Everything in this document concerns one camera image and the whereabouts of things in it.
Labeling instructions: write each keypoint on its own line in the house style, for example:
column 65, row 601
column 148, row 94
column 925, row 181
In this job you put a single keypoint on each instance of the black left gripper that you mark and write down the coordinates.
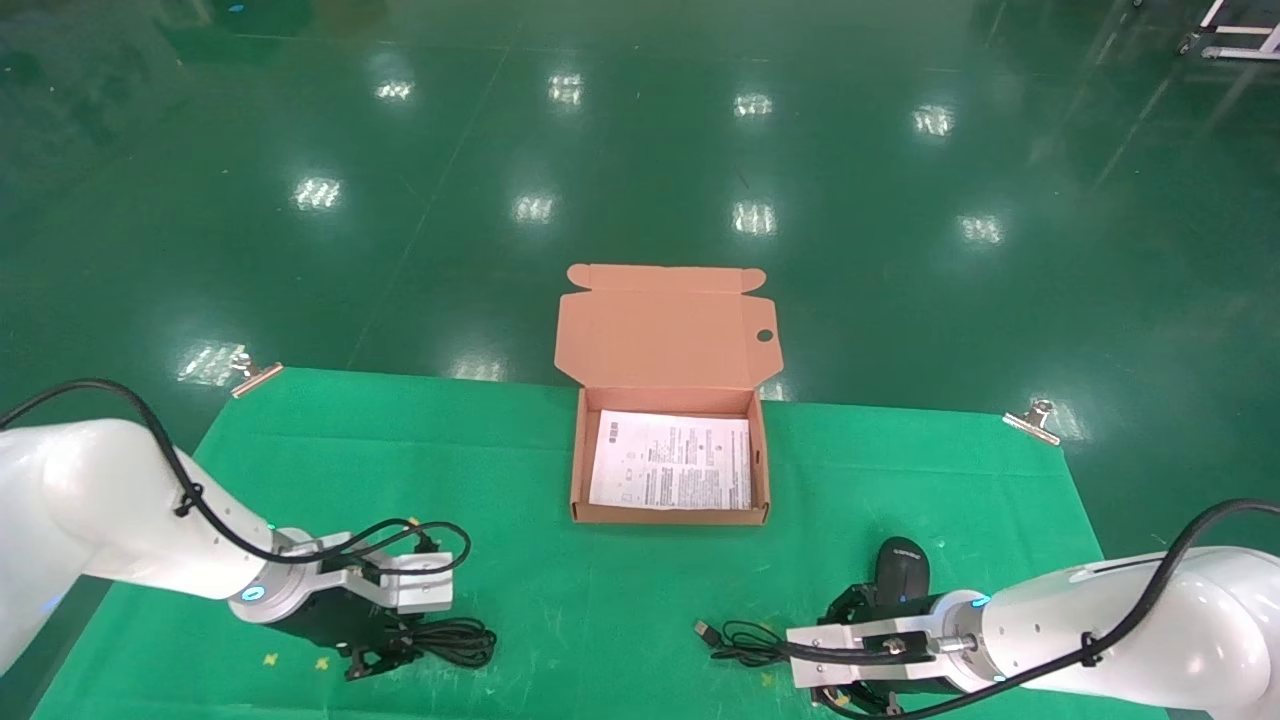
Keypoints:
column 330, row 620

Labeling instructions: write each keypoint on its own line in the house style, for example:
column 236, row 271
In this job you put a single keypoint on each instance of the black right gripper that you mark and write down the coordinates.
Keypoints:
column 915, row 607

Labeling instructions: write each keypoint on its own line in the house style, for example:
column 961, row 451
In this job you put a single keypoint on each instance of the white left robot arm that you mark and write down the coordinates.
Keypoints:
column 90, row 500

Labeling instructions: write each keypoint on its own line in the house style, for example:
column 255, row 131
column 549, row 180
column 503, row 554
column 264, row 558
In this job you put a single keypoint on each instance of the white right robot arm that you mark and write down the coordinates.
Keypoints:
column 1120, row 620

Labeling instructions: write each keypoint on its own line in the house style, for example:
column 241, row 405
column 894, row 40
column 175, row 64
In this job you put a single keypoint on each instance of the orange cardboard box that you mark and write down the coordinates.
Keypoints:
column 665, row 335

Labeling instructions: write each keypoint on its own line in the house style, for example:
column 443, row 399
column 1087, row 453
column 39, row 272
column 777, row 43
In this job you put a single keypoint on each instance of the green table mat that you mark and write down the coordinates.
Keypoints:
column 600, row 590

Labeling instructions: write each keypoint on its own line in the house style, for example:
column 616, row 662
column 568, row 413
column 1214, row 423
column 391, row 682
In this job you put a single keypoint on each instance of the white printed instruction sheet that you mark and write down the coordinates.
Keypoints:
column 670, row 460

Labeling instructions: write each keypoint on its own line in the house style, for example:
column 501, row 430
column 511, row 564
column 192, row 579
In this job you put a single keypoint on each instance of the metal binder clip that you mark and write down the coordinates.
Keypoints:
column 255, row 375
column 1035, row 420

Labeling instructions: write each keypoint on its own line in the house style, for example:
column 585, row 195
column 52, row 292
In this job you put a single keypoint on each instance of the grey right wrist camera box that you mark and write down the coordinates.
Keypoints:
column 860, row 650

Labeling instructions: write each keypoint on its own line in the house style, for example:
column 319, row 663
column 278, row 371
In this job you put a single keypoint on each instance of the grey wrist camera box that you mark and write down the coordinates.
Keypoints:
column 860, row 650
column 415, row 580

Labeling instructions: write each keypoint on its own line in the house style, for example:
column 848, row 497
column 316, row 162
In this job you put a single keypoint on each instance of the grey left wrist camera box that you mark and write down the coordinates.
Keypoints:
column 415, row 580

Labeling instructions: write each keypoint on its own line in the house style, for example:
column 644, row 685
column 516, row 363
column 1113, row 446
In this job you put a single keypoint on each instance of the white metal cart frame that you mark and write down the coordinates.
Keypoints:
column 1235, row 50

